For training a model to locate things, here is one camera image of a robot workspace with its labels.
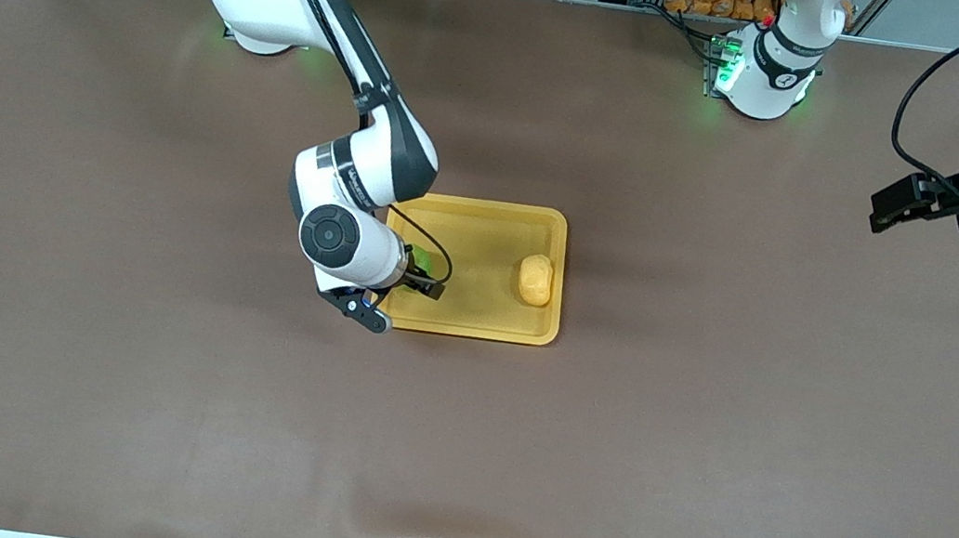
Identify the brown table mat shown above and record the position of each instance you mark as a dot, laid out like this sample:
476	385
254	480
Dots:
455	444

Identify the yellow potato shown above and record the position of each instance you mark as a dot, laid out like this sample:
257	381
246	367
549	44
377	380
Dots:
536	282

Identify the green apple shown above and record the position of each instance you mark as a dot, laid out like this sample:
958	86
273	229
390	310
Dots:
423	259

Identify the yellow plastic tray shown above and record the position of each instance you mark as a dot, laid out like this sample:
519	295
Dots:
482	251

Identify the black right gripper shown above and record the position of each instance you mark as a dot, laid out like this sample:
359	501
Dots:
418	283

